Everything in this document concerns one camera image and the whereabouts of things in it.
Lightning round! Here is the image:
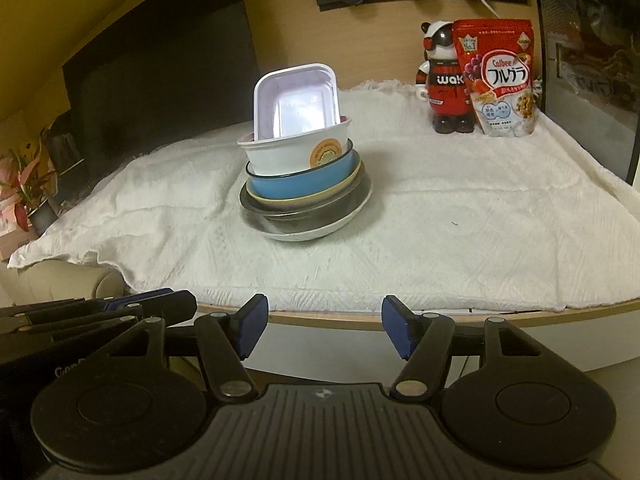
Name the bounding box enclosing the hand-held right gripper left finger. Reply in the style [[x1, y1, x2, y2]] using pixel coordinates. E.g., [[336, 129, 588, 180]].
[[107, 294, 269, 403]]

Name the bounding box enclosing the beige armchair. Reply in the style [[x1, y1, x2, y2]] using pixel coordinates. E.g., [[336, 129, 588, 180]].
[[0, 260, 126, 311]]

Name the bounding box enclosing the white table cloth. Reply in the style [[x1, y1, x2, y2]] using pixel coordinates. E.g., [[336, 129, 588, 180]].
[[7, 79, 640, 313]]

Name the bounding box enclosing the cream ceramic bowl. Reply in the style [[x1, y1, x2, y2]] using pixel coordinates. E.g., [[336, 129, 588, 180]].
[[246, 160, 367, 212]]

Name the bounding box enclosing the pink rectangular plastic tray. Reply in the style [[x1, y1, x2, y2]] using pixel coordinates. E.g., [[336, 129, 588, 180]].
[[253, 63, 342, 141]]

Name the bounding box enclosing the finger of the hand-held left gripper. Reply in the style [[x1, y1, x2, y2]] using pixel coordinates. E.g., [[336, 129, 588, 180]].
[[0, 288, 197, 323], [0, 316, 146, 348]]

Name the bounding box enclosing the pink-leaved plant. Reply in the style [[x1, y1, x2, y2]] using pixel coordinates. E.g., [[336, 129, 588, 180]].
[[0, 140, 58, 233]]

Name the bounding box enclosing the red cereal bag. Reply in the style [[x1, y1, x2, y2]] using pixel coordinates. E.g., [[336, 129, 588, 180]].
[[452, 19, 543, 137]]

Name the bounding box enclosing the red black bear figurine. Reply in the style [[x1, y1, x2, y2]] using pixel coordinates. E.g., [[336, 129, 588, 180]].
[[414, 21, 476, 135]]

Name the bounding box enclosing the stainless steel bowl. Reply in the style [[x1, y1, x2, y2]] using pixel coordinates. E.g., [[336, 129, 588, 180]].
[[240, 175, 373, 235]]

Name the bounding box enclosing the dark plant pot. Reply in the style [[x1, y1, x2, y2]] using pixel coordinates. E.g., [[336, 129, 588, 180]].
[[27, 200, 61, 236]]

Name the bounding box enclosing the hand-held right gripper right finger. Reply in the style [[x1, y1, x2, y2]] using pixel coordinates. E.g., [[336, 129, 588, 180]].
[[381, 295, 543, 403]]

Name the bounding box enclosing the blue enamel bowl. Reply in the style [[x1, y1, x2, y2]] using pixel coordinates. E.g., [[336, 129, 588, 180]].
[[245, 140, 362, 200]]

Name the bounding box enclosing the white floral plate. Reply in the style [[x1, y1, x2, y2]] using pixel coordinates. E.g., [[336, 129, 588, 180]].
[[255, 180, 375, 242]]

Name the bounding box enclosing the white glass-sided computer case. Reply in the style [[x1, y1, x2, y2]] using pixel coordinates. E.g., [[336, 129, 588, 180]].
[[529, 0, 640, 186]]

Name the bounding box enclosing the black monitor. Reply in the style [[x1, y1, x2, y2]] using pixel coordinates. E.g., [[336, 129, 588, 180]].
[[61, 0, 261, 191]]

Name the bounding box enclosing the white plastic bowl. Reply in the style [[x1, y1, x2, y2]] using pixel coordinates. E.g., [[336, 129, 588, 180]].
[[237, 117, 353, 177]]

